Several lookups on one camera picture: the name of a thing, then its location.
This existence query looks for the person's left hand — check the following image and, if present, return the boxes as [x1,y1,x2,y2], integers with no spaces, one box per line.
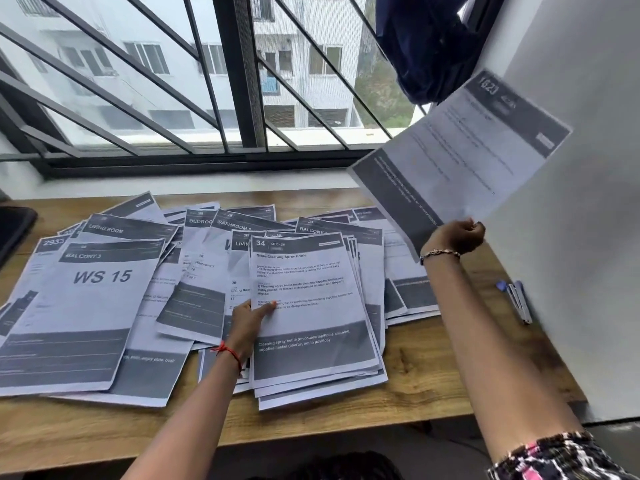
[223,300,279,364]

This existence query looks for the person's right hand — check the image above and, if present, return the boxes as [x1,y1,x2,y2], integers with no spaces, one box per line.
[421,218,487,265]

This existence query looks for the person's left forearm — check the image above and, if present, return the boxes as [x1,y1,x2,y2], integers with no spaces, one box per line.
[121,345,251,480]

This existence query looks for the person's right forearm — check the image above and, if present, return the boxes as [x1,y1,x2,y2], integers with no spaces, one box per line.
[423,252,587,466]

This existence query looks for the red wrist thread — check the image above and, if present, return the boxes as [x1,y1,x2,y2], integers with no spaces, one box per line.
[210,341,246,378]

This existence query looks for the pile of printed papers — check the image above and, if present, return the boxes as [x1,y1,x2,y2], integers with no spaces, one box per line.
[0,191,442,412]

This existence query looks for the dark blue hanging cloth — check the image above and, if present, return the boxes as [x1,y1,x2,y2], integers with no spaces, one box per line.
[374,0,494,106]

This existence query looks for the white apartment building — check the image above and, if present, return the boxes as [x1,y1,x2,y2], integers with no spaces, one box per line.
[0,0,396,145]

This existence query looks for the patterned black pink sleeve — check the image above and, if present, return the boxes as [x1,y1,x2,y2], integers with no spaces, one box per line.
[487,432,640,480]

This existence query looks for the black metal window grille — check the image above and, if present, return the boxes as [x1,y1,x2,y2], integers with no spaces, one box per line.
[0,0,402,156]

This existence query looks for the black flat device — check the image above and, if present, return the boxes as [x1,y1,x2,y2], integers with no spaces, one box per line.
[0,206,39,269]

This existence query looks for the beaded wrist bracelet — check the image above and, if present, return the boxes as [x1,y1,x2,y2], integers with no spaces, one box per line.
[419,248,462,266]

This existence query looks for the black window frame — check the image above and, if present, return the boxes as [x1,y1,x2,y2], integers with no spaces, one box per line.
[0,0,507,179]

